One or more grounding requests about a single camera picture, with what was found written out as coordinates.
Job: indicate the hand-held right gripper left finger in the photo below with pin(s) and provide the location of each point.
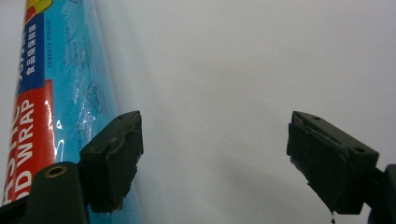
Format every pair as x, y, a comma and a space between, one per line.
109, 168

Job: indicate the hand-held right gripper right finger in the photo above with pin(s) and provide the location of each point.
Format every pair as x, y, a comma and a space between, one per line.
330, 168

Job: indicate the blue plastic wrap roll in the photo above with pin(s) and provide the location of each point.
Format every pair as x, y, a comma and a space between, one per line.
67, 81

